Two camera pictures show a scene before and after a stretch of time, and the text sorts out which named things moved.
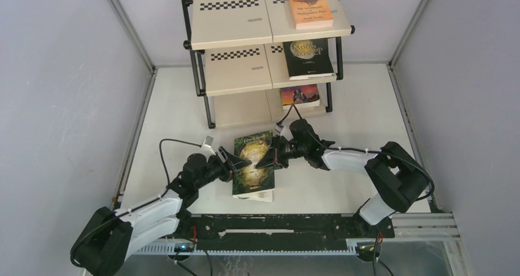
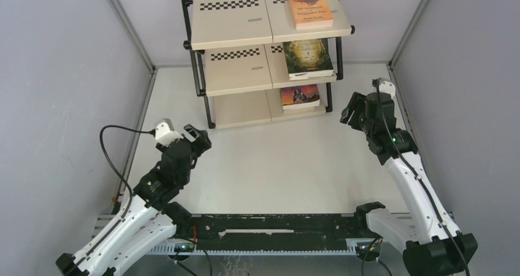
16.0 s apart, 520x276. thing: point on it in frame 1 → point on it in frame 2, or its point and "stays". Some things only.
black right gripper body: (289, 150) → (367, 126)
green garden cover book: (250, 181) → (308, 59)
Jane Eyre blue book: (300, 96) stays
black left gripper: (232, 163) → (200, 135)
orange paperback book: (310, 8) stays
